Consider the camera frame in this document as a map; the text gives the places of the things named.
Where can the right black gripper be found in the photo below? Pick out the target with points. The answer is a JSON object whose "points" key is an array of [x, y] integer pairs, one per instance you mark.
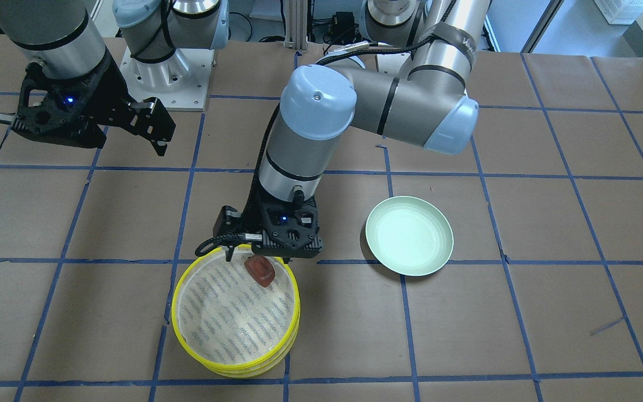
{"points": [[105, 84]]}

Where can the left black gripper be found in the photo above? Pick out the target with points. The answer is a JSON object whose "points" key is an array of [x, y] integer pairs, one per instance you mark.
{"points": [[228, 222]]}

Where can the brown bun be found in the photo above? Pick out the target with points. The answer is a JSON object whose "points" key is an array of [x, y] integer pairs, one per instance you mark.
{"points": [[260, 269]]}

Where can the yellow steamer layer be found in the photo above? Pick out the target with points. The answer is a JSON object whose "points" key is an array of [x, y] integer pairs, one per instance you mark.
{"points": [[224, 316], [266, 364]]}

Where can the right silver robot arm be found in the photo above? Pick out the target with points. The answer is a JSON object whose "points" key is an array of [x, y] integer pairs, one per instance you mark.
{"points": [[65, 37]]}

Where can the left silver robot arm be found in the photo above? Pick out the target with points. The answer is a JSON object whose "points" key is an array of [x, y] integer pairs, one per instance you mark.
{"points": [[407, 82]]}

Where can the light green plate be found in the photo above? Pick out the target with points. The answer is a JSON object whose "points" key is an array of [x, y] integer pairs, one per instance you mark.
{"points": [[409, 236]]}

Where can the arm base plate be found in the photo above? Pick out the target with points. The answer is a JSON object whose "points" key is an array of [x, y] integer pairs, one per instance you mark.
{"points": [[333, 56], [181, 82]]}

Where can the aluminium frame post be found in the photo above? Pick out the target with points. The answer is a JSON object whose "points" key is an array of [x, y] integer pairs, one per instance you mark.
{"points": [[295, 17]]}

